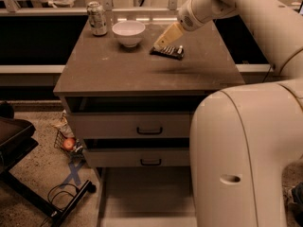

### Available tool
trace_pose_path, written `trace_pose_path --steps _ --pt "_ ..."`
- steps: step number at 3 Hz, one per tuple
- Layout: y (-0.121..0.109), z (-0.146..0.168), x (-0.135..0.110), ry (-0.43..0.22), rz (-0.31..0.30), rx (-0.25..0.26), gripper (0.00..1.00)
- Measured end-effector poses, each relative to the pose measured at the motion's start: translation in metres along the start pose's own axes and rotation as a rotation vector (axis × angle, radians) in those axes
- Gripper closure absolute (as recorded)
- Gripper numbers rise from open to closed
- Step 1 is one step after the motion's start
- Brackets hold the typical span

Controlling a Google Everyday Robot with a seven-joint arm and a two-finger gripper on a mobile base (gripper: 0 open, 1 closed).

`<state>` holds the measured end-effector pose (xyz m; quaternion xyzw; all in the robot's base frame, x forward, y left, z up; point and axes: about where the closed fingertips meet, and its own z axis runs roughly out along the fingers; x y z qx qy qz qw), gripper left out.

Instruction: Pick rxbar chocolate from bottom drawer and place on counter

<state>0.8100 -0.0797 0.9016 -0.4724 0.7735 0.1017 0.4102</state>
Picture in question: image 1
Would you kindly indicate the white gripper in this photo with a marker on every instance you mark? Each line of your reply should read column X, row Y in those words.
column 188, row 19

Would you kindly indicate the black rxbar chocolate bar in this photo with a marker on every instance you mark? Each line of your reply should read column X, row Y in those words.
column 172, row 52

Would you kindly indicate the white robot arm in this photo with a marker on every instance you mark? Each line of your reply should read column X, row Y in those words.
column 242, row 138

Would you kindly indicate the grey drawer cabinet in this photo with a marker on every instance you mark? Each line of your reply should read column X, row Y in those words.
column 103, row 76

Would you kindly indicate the open bottom drawer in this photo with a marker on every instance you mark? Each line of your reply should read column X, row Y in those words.
column 146, row 197

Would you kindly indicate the white ceramic bowl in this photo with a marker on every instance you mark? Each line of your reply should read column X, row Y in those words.
column 129, row 33

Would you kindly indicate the silver soda can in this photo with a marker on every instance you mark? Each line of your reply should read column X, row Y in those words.
column 96, row 18

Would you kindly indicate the snack bag in basket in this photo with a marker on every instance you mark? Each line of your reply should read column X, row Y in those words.
column 63, row 127

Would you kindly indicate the red apple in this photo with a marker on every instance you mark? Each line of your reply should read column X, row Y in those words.
column 68, row 144

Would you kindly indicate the white sneaker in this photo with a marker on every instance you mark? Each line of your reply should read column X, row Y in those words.
column 295, row 197

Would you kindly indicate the top drawer with black handle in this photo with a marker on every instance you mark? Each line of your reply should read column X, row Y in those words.
column 129, row 125

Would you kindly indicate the drawer with black handle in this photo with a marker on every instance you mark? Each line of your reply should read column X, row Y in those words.
column 129, row 157
column 129, row 125

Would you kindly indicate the middle drawer with black handle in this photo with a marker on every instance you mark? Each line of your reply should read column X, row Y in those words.
column 129, row 157

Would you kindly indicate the wire basket on floor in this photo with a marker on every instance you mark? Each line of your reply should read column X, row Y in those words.
column 76, row 153

